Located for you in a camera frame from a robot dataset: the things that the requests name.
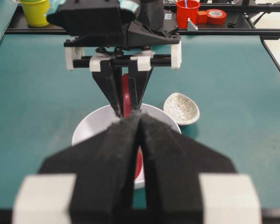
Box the black metal frame rail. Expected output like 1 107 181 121
7 0 280 68

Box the yellow-green plastic cup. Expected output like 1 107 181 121
20 0 50 27

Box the pink ceramic spoon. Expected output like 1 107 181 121
121 73 143 180

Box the orange block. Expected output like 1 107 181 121
197 11 208 24

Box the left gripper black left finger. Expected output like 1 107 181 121
38 114 140 224

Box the small metal bracket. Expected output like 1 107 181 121
187 18 198 31

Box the speckled spoon rest dish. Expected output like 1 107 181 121
163 93 200 126

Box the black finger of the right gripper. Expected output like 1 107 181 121
92 61 123 117
128 61 153 110

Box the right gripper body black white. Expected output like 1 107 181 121
46 0 182 71

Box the white round bowl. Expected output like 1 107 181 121
71 103 181 189

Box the red tape roll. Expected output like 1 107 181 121
206 9 227 25

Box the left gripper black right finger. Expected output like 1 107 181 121
140 115 237 224

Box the red plastic cup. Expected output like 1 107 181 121
176 0 200 29

